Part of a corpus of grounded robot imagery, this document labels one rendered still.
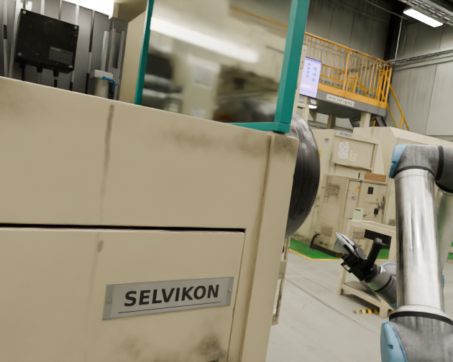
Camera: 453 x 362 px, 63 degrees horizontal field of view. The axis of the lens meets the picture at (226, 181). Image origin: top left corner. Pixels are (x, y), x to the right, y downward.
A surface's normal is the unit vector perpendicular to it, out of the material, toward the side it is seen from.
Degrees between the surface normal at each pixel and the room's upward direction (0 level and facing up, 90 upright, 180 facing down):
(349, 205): 90
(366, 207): 90
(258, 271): 90
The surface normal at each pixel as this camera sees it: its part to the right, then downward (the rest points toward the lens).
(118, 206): 0.54, 0.12
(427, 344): -0.26, -0.61
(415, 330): -0.48, -0.58
